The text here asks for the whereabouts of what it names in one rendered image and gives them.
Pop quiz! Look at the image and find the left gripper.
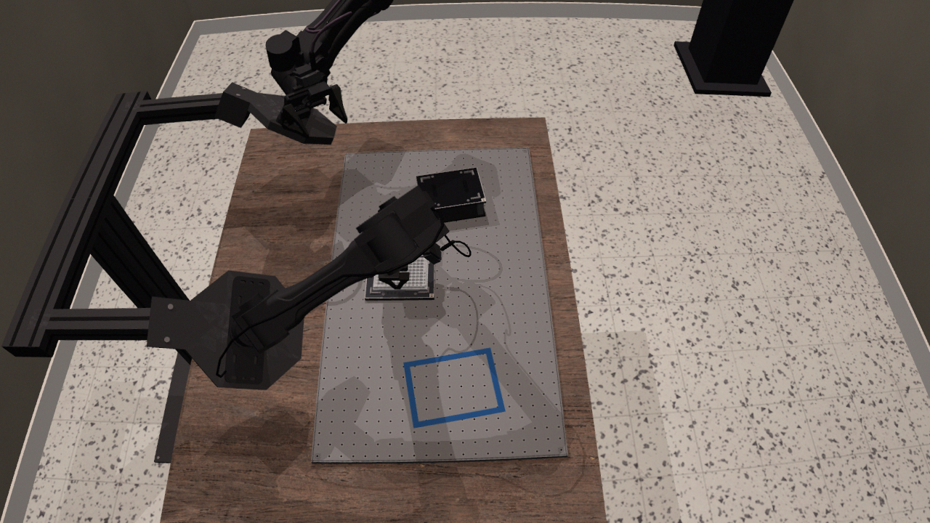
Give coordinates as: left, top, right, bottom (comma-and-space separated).
280, 65, 347, 139

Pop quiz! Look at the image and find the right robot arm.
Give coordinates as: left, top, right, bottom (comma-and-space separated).
225, 185, 441, 384

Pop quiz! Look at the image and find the blue tape rectangle outline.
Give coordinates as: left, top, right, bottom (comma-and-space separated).
403, 348, 506, 428

